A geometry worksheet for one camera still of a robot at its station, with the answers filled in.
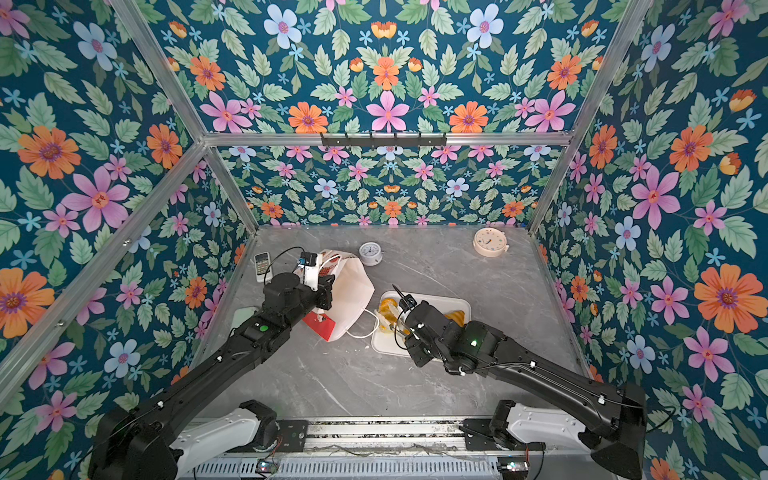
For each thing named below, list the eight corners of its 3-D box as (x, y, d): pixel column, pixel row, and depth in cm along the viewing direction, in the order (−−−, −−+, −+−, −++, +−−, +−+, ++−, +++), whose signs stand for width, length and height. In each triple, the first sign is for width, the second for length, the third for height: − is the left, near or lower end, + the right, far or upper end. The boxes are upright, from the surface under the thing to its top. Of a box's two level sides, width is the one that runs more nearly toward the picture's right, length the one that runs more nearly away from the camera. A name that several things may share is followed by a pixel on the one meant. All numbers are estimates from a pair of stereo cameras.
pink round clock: (475, 257, 112) (477, 252, 110) (471, 232, 121) (472, 227, 118) (508, 257, 112) (511, 252, 110) (501, 232, 121) (503, 227, 118)
